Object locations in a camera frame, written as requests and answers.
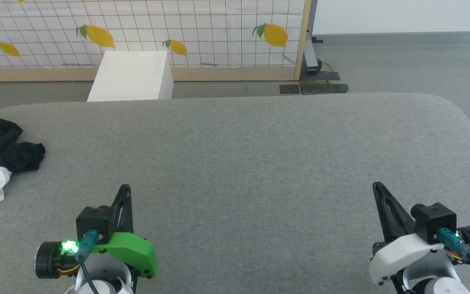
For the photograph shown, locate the long black floor plate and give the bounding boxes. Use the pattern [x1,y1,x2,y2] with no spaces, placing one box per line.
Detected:
[300,83,349,95]

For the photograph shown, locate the white and navy raglan shirt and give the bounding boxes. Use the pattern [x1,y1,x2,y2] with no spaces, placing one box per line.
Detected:
[0,92,470,294]

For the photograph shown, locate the black stand base plate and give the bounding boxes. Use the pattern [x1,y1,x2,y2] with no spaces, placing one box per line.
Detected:
[305,71,341,81]

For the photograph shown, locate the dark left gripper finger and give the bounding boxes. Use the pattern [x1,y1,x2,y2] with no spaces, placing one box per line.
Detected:
[110,186,125,241]
[122,185,133,236]

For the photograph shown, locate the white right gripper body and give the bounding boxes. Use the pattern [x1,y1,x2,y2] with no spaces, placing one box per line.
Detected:
[368,225,470,286]

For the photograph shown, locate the left black cable teal plug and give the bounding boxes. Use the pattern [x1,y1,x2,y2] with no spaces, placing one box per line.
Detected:
[74,229,100,294]

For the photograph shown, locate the white shirt with black sleeves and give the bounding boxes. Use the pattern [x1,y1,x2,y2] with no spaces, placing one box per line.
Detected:
[0,113,46,225]

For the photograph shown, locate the right black cable teal plug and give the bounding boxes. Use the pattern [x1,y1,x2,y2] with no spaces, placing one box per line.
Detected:
[438,228,470,291]

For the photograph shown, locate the lemon-pattern grid panel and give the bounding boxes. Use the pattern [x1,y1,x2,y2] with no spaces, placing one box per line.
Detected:
[0,0,313,82]

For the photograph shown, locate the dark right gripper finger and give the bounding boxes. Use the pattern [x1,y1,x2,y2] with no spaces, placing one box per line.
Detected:
[372,182,398,243]
[378,182,416,241]

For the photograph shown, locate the grey metal stand post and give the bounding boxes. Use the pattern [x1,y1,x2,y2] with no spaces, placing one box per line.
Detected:
[303,0,324,73]

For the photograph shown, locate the black cable teal plug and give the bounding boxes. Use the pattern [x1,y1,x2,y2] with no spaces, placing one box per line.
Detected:
[74,229,100,294]
[438,228,470,291]

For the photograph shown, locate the white box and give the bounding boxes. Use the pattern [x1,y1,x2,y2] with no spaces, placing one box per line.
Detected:
[87,51,174,102]

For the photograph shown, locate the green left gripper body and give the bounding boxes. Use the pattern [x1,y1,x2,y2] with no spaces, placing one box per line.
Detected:
[35,232,158,280]

